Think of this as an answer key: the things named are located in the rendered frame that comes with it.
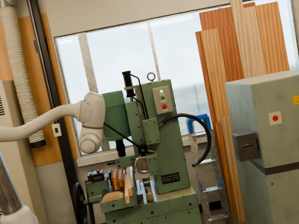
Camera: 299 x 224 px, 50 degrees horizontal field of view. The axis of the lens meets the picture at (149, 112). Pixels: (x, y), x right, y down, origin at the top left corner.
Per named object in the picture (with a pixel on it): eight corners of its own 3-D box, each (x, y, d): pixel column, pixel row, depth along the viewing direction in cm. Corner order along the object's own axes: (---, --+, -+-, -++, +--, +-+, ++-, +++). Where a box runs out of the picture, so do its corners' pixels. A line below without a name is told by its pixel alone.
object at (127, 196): (126, 174, 230) (124, 169, 229) (128, 174, 230) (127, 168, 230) (126, 203, 175) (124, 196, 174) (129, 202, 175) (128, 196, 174)
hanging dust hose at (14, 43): (32, 146, 338) (1, 12, 323) (48, 142, 338) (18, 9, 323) (26, 149, 321) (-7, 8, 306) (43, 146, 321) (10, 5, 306)
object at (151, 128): (146, 142, 202) (141, 119, 201) (159, 140, 203) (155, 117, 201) (147, 145, 194) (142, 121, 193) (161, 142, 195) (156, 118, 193)
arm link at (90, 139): (101, 151, 161) (104, 125, 160) (98, 158, 146) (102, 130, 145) (79, 148, 161) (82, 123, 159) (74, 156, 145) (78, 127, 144)
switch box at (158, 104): (156, 113, 201) (151, 88, 200) (171, 110, 202) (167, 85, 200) (157, 114, 195) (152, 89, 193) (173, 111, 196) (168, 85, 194)
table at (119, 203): (95, 183, 243) (93, 176, 243) (134, 175, 245) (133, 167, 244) (85, 217, 183) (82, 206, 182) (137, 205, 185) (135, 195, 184)
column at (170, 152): (155, 184, 228) (135, 85, 221) (185, 177, 230) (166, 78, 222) (158, 194, 206) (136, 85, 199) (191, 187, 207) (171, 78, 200)
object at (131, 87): (126, 97, 214) (120, 72, 212) (137, 95, 214) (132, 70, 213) (126, 98, 206) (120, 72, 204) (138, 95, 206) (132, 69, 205)
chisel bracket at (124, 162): (117, 169, 217) (115, 157, 216) (138, 164, 218) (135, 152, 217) (117, 171, 210) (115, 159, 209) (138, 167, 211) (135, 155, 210)
